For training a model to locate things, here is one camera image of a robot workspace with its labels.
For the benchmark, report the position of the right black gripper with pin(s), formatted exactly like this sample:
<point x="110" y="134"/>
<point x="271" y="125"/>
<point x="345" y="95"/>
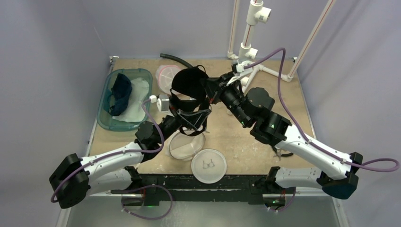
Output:
<point x="216" y="88"/>

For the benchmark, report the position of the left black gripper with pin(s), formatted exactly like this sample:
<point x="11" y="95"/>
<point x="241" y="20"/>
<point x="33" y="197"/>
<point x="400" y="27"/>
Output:
<point x="184" y="117"/>

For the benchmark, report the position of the black bra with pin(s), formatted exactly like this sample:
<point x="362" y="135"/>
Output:
<point x="188" y="93"/>

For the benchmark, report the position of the teal plastic bin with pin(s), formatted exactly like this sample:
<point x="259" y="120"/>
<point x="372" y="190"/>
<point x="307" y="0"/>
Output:
<point x="104" y="119"/>

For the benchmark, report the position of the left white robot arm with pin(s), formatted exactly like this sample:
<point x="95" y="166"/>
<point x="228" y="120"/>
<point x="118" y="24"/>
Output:
<point x="76" y="177"/>

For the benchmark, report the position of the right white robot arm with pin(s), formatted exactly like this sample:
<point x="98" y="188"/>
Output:
<point x="333" y="171"/>

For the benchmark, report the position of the white cloth garment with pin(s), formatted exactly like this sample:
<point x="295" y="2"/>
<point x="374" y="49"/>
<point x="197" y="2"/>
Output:
<point x="134" y="111"/>

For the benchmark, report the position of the white PVC pipe rack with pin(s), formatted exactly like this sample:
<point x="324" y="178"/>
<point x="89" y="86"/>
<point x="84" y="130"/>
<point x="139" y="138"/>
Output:
<point x="258" y="13"/>

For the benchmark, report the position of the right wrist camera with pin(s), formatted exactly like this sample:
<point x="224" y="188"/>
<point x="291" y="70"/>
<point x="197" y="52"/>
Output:
<point x="239" y="70"/>

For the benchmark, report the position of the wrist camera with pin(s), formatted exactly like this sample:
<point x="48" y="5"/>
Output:
<point x="162" y="101"/>
<point x="239" y="70"/>

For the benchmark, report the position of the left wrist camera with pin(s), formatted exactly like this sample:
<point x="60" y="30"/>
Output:
<point x="162" y="101"/>

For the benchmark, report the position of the black handled pliers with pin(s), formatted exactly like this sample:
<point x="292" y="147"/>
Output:
<point x="279" y="153"/>

